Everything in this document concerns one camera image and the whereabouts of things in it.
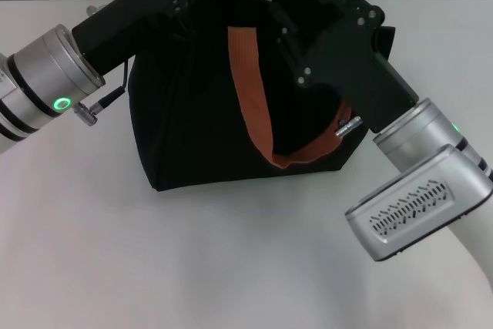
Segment left gripper cable with connector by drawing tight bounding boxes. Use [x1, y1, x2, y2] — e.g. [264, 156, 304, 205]
[79, 4, 129, 126]

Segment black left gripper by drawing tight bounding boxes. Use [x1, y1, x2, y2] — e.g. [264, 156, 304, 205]
[71, 0, 227, 78]

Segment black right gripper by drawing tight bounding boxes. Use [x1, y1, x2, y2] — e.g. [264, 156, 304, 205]
[268, 0, 420, 134]

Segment black food bag orange handles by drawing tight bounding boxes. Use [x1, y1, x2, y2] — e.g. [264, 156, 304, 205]
[129, 0, 397, 193]

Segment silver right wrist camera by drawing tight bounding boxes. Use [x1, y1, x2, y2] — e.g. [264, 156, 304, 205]
[344, 143, 493, 263]

